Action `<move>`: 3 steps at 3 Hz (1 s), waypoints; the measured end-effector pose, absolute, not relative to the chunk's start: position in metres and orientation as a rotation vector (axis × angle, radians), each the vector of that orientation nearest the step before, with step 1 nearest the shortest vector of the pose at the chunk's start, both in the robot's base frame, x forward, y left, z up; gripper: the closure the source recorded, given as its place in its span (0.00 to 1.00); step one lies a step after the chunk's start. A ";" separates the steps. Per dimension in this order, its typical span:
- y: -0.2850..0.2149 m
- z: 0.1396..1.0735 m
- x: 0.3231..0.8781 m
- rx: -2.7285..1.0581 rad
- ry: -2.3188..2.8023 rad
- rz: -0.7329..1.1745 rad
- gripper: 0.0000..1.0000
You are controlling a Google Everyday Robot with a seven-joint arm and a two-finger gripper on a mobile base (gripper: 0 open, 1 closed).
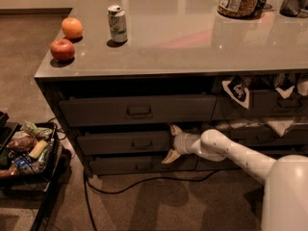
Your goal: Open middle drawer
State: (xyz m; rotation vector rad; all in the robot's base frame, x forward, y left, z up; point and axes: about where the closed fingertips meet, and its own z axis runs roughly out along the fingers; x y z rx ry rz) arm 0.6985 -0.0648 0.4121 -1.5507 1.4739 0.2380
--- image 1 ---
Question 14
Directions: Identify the grey bottom left drawer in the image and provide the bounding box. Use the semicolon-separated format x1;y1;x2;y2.
89;155;197;175

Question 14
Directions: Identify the grey cabinet with countertop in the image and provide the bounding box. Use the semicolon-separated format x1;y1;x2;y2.
35;0;308;175

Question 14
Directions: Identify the grey bottom right drawer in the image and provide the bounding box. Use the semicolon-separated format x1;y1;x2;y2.
195;148;308;171

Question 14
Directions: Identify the green white soda can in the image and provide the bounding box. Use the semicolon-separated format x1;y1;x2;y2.
108;5;128;43

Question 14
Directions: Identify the dark glass container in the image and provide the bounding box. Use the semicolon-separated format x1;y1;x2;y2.
279;0;308;17

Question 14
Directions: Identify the black tray of snacks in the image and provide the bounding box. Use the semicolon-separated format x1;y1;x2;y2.
0;112;59;187

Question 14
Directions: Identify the orange fruit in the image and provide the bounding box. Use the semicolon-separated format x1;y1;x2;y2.
62;17;83;39

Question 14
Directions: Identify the white paper in drawer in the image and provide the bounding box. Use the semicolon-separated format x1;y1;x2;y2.
215;116;295;137

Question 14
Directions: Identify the grey top left drawer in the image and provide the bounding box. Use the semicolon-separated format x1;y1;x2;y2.
59;93;217;127

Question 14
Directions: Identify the black white snack bag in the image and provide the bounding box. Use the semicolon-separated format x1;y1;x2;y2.
222;76;249;109

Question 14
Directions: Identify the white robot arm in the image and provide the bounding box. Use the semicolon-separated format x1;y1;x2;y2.
163;125;308;231

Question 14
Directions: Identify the grey middle left drawer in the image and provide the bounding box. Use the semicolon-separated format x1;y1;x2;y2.
77;131;175;155

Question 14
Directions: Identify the red apple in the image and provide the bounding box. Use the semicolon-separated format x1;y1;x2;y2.
50;38;75;62

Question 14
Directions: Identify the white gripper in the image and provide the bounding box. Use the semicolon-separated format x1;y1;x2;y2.
162;124;200;165

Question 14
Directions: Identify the grey top right drawer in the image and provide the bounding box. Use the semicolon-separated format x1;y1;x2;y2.
212;90;308;120

